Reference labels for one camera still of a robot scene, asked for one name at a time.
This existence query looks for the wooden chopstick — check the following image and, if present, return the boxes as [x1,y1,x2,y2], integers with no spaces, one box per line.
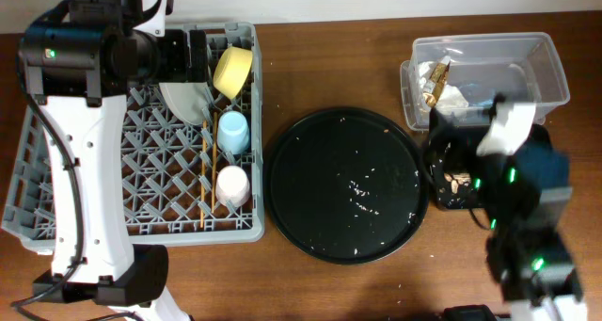
[199,120,207,231]
[211,111,218,215]

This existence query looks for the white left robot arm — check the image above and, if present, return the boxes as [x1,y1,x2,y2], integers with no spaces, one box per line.
[12,0,186,320]

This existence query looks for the black rectangular bin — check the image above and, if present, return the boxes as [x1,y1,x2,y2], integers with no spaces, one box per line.
[426,124,567,212]

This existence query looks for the grey dishwasher rack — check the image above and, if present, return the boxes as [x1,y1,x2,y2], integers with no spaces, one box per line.
[2,23,265,255]

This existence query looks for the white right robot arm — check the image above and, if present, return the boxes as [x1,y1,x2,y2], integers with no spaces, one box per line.
[470,125,588,320]

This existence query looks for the gold snack wrapper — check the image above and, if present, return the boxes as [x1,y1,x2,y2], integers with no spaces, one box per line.
[422,56,451,107]

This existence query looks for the food scraps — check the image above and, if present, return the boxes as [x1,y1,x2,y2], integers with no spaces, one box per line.
[443,172,472,194]

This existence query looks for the grey round plate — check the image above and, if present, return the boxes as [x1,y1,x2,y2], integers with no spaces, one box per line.
[159,83,213,125]

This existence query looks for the yellow bowl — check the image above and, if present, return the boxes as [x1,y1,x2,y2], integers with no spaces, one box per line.
[213,46,253,100]

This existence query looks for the pink plastic cup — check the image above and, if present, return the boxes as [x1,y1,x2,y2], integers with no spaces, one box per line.
[215,166,251,207]

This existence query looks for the clear plastic bin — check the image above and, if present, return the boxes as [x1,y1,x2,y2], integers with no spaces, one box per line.
[400,32,570,131]

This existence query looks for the white tissue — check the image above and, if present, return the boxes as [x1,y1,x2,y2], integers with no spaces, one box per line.
[418,61,437,90]
[422,85,468,121]

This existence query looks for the black round tray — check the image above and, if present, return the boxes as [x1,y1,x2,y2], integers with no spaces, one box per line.
[262,107,429,265]

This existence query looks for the blue plastic cup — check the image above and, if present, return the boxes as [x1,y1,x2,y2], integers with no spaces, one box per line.
[217,111,250,155]

